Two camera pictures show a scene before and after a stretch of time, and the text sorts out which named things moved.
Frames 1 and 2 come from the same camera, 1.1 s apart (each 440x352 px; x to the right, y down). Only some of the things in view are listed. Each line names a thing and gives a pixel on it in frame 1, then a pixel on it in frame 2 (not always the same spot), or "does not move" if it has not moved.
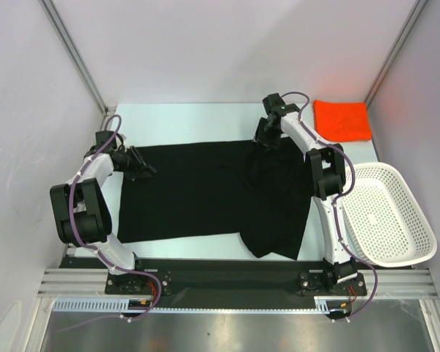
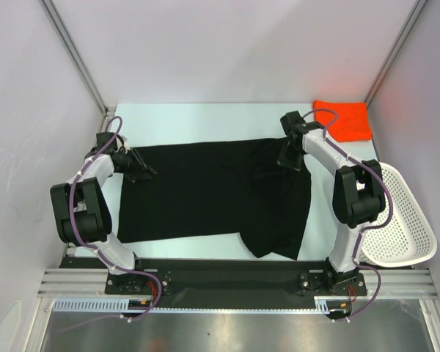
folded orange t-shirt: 337,121 does not move
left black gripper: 140,169 does not move
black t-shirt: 261,191 does not move
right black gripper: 265,137 → 290,158
